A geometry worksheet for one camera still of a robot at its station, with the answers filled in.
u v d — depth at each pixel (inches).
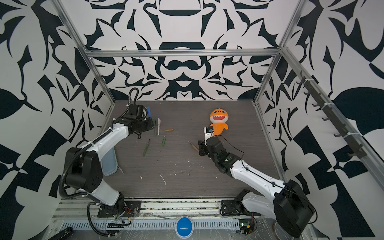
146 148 37.5
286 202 15.8
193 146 37.9
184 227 26.9
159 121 42.3
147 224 30.5
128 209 28.6
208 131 28.1
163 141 38.8
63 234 25.6
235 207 26.4
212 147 24.1
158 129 40.2
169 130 40.2
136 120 27.5
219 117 39.3
